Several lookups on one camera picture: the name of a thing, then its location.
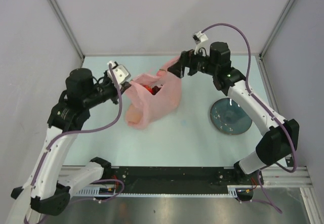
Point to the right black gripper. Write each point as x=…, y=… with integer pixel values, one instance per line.
x=187, y=59

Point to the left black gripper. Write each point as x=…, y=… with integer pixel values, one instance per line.
x=114, y=98

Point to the pink plastic bag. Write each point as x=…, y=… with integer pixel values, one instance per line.
x=146, y=108

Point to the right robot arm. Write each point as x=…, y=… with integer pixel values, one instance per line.
x=279, y=135

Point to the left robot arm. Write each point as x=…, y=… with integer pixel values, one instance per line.
x=44, y=192

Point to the dark red fake fruit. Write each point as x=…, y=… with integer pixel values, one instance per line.
x=152, y=89

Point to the blue ceramic plate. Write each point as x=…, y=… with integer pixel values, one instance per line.
x=228, y=117

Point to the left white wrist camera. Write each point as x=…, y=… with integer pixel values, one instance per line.
x=120, y=72

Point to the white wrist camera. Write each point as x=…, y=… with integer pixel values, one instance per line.
x=200, y=40
x=120, y=72

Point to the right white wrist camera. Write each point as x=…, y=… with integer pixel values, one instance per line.
x=200, y=40

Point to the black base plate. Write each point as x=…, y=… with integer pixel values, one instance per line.
x=180, y=180

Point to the white cable duct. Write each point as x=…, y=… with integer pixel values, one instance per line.
x=100, y=191

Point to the left aluminium corner post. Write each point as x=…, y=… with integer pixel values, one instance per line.
x=66, y=28

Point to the aluminium corner post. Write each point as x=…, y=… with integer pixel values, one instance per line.
x=279, y=23
x=66, y=28

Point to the aluminium frame rail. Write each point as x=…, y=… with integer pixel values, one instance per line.
x=275, y=177

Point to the right aluminium corner post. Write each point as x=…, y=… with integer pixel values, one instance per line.
x=279, y=23

